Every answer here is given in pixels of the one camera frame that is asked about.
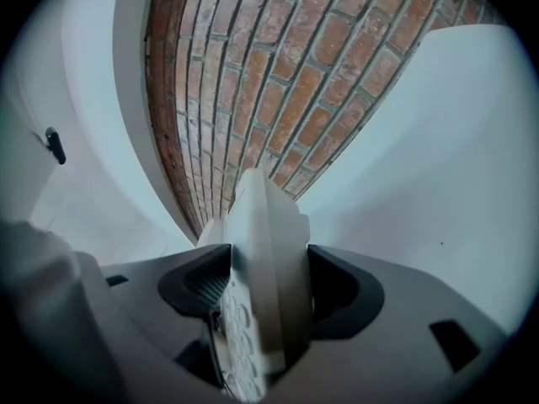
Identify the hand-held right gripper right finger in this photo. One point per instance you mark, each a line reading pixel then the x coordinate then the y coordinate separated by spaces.
pixel 379 360

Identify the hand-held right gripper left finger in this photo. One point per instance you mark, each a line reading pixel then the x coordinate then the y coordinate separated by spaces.
pixel 160 352

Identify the white desk telephone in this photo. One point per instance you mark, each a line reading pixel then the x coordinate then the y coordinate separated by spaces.
pixel 273 267

